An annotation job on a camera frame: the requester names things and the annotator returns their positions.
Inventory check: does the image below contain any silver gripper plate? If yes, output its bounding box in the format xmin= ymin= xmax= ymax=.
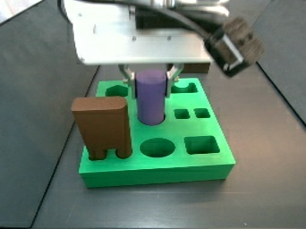
xmin=62 ymin=0 xmax=211 ymax=98

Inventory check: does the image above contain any purple cylinder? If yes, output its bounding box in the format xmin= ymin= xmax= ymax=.
xmin=136 ymin=70 xmax=165 ymax=125

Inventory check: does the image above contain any green shape sorter board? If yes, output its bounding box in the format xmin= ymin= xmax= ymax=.
xmin=78 ymin=78 xmax=235 ymax=188

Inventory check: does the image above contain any brown arch block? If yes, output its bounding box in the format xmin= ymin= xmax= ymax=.
xmin=70 ymin=96 xmax=132 ymax=160

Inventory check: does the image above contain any black cable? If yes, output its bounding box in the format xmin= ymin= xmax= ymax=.
xmin=78 ymin=0 xmax=224 ymax=41

